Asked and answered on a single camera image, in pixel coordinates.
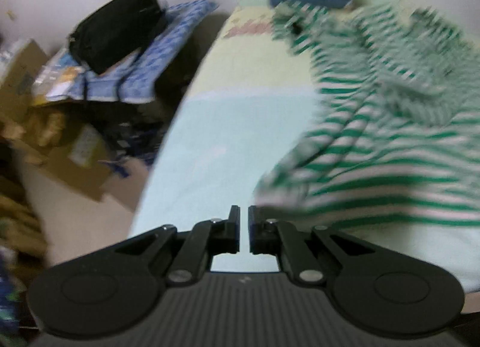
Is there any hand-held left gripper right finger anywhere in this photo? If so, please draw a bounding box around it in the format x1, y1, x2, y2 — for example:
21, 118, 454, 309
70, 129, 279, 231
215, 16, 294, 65
248, 205, 376, 288

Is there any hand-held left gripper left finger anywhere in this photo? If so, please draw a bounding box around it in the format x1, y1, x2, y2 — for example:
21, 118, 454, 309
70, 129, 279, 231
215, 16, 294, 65
112, 205, 241, 288

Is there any green white striped shirt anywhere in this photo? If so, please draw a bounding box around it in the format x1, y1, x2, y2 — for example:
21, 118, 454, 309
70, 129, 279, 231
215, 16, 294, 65
255, 2, 480, 228

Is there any printed yellow green blanket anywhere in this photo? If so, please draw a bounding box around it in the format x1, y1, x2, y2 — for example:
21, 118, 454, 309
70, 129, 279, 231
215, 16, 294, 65
131, 0, 480, 293

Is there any large flat cardboard box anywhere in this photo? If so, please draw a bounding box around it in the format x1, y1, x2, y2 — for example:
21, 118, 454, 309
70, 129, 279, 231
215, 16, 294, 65
20, 122, 130, 203

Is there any blue checkered cloth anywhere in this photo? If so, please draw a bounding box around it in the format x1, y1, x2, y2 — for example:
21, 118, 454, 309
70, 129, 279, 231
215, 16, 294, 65
49, 0, 219, 104

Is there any black bag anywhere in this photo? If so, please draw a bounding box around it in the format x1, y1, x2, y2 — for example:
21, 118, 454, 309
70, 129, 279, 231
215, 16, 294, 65
67, 0, 168, 76

